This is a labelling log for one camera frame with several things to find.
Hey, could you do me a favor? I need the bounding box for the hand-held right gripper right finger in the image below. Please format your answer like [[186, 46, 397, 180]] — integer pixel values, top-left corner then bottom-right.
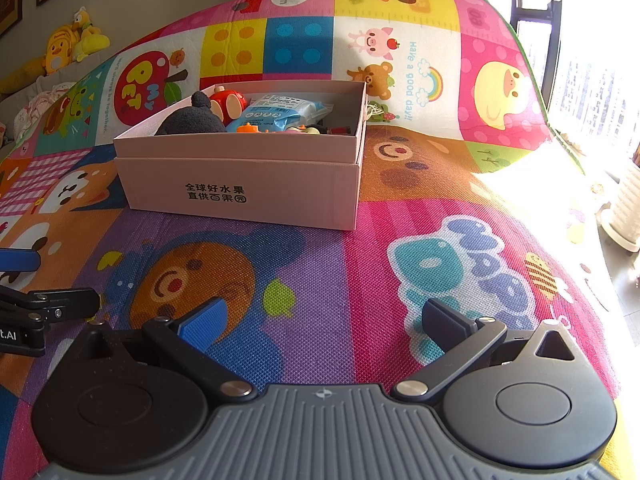
[[391, 298, 577, 403]]

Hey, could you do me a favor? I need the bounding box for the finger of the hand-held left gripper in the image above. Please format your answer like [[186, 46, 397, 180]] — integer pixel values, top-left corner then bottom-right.
[[0, 287, 101, 322], [0, 249, 42, 273]]

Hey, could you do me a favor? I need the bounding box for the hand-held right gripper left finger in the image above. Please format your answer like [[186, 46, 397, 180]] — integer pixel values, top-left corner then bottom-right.
[[82, 297, 256, 403]]

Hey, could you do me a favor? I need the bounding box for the pink cardboard box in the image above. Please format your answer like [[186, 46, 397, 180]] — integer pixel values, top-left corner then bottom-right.
[[113, 79, 368, 232]]

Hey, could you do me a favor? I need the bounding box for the black plush toy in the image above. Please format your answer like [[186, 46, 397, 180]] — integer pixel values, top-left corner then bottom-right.
[[154, 91, 228, 136]]

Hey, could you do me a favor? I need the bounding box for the red toy figure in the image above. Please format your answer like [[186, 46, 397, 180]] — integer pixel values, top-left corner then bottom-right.
[[207, 87, 249, 122]]

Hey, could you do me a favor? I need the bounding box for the blue snack packet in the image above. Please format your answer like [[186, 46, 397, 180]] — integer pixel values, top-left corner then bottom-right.
[[226, 95, 333, 133]]

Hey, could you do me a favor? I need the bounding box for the colourful cartoon play mat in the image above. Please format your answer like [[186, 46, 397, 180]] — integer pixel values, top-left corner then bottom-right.
[[0, 0, 621, 480]]

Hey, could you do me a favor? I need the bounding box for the grey sofa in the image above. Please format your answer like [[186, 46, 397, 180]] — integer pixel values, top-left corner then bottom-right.
[[0, 60, 101, 161]]

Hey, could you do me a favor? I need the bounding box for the pile of pink white clothes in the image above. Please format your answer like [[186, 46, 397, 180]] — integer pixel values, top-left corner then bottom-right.
[[14, 82, 76, 133]]

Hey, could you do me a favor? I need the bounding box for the long yellow plush toy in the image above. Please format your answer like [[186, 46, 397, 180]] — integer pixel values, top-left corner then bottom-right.
[[0, 57, 48, 96]]

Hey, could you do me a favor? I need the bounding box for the yellow striped plush toy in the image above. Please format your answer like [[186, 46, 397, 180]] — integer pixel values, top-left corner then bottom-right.
[[44, 25, 83, 76]]

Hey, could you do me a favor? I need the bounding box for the white ribbed pot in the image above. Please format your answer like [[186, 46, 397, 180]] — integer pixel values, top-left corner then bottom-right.
[[600, 160, 640, 253]]

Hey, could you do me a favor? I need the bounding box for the yellow bird plush toy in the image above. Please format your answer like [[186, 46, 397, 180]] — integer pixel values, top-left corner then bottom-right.
[[72, 7, 111, 61]]

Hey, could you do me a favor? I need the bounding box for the dark framed wall picture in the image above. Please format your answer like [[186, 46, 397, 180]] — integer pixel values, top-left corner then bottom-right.
[[0, 0, 25, 36]]

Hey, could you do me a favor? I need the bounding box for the dark window frame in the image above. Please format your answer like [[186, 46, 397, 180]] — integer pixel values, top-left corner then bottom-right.
[[487, 0, 640, 126]]

